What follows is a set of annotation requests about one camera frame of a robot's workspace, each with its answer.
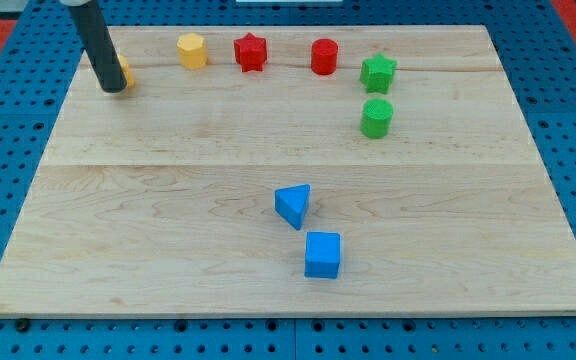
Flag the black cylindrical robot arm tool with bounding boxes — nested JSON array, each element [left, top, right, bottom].
[[60, 0, 127, 93]]

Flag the red star block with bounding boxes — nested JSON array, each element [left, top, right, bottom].
[[233, 33, 267, 72]]

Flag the green star block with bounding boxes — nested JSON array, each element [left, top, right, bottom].
[[360, 53, 398, 94]]

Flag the blue triangle block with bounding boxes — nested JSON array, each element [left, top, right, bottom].
[[274, 184, 311, 230]]

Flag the light wooden board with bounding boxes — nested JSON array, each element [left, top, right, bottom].
[[0, 25, 576, 319]]

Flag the blue cube block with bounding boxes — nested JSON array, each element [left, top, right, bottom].
[[304, 231, 341, 279]]

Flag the green cylinder block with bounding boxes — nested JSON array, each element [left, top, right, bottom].
[[360, 98, 394, 139]]

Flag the red cylinder block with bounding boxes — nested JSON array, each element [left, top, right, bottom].
[[311, 38, 339, 75]]

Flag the yellow hexagonal block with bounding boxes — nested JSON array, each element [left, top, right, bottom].
[[176, 33, 208, 70]]

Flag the yellow block behind tool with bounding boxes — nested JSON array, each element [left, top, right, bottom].
[[118, 55, 135, 88]]

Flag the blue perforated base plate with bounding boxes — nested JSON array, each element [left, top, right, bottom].
[[0, 0, 576, 359]]

